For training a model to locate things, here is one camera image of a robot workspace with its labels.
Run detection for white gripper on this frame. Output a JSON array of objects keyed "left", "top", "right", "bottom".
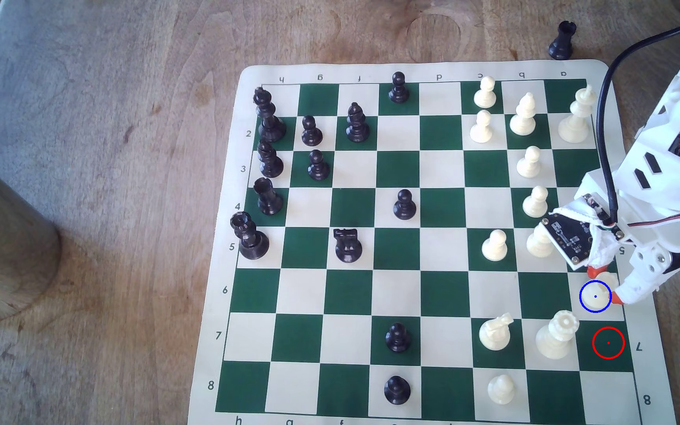
[{"left": 576, "top": 127, "right": 680, "bottom": 307}]

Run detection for white pawn a6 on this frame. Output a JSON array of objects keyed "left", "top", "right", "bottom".
[{"left": 580, "top": 272, "right": 619, "bottom": 312}]

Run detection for white bishop chess piece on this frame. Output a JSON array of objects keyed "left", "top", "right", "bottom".
[
  {"left": 509, "top": 91, "right": 537, "bottom": 137},
  {"left": 526, "top": 221, "right": 556, "bottom": 258}
]

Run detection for white queen chess piece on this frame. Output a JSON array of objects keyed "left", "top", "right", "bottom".
[{"left": 536, "top": 310, "right": 580, "bottom": 360}]

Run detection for white pawn chess piece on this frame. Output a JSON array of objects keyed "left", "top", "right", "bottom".
[
  {"left": 473, "top": 76, "right": 498, "bottom": 109},
  {"left": 470, "top": 110, "right": 493, "bottom": 144},
  {"left": 488, "top": 374, "right": 516, "bottom": 406},
  {"left": 482, "top": 229, "right": 508, "bottom": 262},
  {"left": 522, "top": 186, "right": 550, "bottom": 218},
  {"left": 517, "top": 146, "right": 543, "bottom": 179}
]

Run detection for white knight chess piece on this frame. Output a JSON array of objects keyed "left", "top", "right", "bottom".
[{"left": 479, "top": 313, "right": 515, "bottom": 351}]

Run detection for white king chess piece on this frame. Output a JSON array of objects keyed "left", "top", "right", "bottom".
[{"left": 558, "top": 84, "right": 598, "bottom": 144}]

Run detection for green and cream chess mat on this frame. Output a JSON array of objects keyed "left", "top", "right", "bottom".
[{"left": 187, "top": 59, "right": 678, "bottom": 425}]

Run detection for black pawn chess piece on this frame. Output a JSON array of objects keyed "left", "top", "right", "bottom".
[
  {"left": 308, "top": 149, "right": 331, "bottom": 181},
  {"left": 301, "top": 116, "right": 323, "bottom": 147},
  {"left": 385, "top": 323, "right": 412, "bottom": 354},
  {"left": 390, "top": 71, "right": 409, "bottom": 104},
  {"left": 394, "top": 189, "right": 417, "bottom": 220},
  {"left": 384, "top": 376, "right": 412, "bottom": 406}
]

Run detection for black rook chess piece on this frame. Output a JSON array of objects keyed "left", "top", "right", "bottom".
[
  {"left": 254, "top": 177, "right": 284, "bottom": 216},
  {"left": 548, "top": 20, "right": 577, "bottom": 61}
]

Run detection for black knight chess piece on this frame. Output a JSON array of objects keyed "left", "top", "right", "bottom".
[{"left": 333, "top": 228, "right": 363, "bottom": 264}]

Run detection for black bishop chess piece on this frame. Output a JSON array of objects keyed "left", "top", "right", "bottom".
[
  {"left": 346, "top": 102, "right": 370, "bottom": 143},
  {"left": 257, "top": 140, "right": 285, "bottom": 178}
]

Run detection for black queen chess piece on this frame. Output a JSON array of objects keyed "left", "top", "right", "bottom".
[{"left": 230, "top": 212, "right": 270, "bottom": 261}]

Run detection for black king chess piece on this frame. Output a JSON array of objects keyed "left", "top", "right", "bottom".
[{"left": 253, "top": 87, "right": 286, "bottom": 142}]

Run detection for black camera circuit board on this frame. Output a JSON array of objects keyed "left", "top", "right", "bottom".
[{"left": 541, "top": 208, "right": 598, "bottom": 264}]

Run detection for red white servo wires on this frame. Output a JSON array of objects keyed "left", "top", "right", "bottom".
[{"left": 623, "top": 200, "right": 680, "bottom": 230}]

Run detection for thick black camera cable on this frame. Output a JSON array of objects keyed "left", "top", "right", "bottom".
[{"left": 602, "top": 15, "right": 680, "bottom": 228}]

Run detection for round wooden post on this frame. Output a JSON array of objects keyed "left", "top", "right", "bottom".
[{"left": 0, "top": 144, "right": 62, "bottom": 322}]

